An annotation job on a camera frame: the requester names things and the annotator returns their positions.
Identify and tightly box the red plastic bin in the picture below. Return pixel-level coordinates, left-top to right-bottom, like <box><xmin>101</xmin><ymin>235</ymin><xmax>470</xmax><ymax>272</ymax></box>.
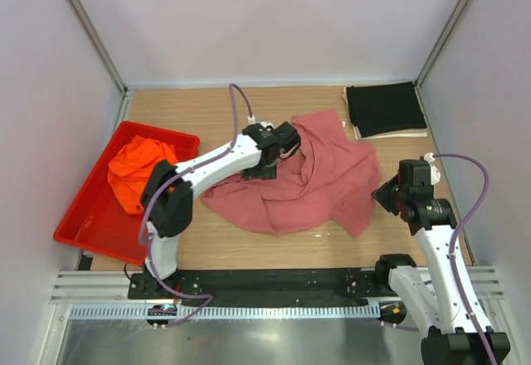
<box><xmin>53</xmin><ymin>121</ymin><xmax>200</xmax><ymax>265</ymax></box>

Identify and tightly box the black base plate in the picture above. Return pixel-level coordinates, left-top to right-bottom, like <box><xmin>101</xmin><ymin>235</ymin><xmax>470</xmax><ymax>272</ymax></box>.
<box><xmin>127</xmin><ymin>268</ymin><xmax>410</xmax><ymax>300</ymax></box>

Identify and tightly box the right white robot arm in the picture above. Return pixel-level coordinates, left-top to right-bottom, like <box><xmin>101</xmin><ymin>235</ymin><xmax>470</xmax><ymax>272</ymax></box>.
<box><xmin>372</xmin><ymin>153</ymin><xmax>511</xmax><ymax>364</ymax></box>

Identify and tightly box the folded black t shirt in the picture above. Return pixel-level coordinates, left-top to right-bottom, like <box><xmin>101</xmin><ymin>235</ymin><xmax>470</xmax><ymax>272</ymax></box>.
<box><xmin>343</xmin><ymin>81</ymin><xmax>427</xmax><ymax>136</ymax></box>

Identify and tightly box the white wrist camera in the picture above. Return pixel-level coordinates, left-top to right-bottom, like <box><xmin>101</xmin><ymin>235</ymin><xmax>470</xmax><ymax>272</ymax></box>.
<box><xmin>422</xmin><ymin>153</ymin><xmax>441</xmax><ymax>186</ymax></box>
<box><xmin>247</xmin><ymin>115</ymin><xmax>274</xmax><ymax>129</ymax></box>

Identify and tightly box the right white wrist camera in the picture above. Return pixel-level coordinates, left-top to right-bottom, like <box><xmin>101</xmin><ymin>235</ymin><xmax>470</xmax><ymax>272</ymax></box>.
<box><xmin>422</xmin><ymin>153</ymin><xmax>441</xmax><ymax>186</ymax></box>

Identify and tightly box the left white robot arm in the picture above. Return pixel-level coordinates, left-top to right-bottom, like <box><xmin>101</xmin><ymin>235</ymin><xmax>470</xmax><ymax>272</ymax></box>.
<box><xmin>139</xmin><ymin>122</ymin><xmax>301</xmax><ymax>294</ymax></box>

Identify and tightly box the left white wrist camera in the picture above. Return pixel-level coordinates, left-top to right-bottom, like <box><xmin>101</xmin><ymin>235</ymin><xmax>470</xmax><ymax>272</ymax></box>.
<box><xmin>247</xmin><ymin>115</ymin><xmax>274</xmax><ymax>129</ymax></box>

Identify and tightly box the pink polo t shirt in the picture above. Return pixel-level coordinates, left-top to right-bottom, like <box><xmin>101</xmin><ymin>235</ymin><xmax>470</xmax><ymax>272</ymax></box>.
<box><xmin>201</xmin><ymin>109</ymin><xmax>382</xmax><ymax>237</ymax></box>

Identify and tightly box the orange t shirt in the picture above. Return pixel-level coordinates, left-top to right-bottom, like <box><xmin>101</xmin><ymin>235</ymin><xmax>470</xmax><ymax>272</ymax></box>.
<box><xmin>107</xmin><ymin>135</ymin><xmax>178</xmax><ymax>215</ymax></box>

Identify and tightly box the white slotted cable duct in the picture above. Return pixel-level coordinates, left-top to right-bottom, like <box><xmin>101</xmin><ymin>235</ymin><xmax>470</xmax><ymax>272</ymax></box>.
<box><xmin>69</xmin><ymin>303</ymin><xmax>380</xmax><ymax>321</ymax></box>

